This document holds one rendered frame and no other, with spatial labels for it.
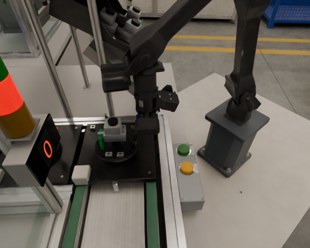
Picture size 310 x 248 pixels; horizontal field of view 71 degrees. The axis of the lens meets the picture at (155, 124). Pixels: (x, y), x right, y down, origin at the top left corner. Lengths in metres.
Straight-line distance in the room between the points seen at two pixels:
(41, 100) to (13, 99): 0.84
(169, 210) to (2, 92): 0.46
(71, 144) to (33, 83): 0.66
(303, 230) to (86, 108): 1.59
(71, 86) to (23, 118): 0.87
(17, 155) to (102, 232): 0.33
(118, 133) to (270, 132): 0.66
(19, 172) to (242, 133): 0.56
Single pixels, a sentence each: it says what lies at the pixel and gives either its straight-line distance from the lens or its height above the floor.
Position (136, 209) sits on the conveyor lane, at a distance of 0.67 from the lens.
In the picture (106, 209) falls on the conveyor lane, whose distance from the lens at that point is 0.68.
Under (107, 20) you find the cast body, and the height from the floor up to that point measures 1.28.
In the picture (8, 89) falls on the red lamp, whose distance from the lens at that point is 0.37.
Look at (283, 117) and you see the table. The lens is 1.14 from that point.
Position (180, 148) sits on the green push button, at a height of 0.97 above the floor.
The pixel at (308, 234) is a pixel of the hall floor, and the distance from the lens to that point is 1.90.
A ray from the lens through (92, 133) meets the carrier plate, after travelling 0.79.
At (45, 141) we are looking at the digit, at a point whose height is 1.22.
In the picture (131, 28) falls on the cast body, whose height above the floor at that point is 1.25.
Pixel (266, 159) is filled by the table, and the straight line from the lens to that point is 0.93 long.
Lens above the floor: 1.52
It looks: 44 degrees down
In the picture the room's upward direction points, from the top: straight up
